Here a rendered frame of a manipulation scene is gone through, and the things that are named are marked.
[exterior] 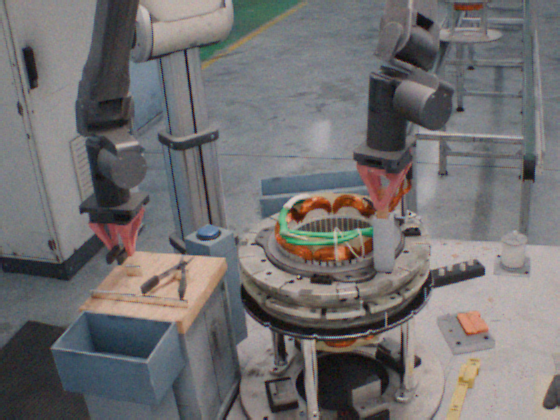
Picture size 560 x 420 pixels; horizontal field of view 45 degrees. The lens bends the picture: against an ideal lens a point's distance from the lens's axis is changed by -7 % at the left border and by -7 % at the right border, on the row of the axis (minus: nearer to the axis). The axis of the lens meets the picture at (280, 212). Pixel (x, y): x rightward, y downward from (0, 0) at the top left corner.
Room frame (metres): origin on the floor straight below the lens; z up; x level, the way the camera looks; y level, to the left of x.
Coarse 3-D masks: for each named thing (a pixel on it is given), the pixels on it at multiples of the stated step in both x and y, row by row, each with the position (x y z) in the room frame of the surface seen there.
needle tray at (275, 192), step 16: (288, 176) 1.43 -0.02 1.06; (304, 176) 1.43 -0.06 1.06; (320, 176) 1.43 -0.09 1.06; (336, 176) 1.43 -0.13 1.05; (352, 176) 1.43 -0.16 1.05; (272, 192) 1.43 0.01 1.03; (288, 192) 1.43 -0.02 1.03; (304, 192) 1.42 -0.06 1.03; (320, 192) 1.42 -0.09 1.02; (336, 192) 1.32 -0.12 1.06; (352, 192) 1.32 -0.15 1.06; (272, 208) 1.32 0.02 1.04
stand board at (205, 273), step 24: (144, 264) 1.10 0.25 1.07; (168, 264) 1.09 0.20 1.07; (192, 264) 1.08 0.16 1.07; (216, 264) 1.08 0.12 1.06; (120, 288) 1.02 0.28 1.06; (168, 288) 1.01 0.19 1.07; (192, 288) 1.00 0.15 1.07; (120, 312) 0.95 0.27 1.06; (144, 312) 0.94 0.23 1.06; (168, 312) 0.94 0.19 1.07; (192, 312) 0.94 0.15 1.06
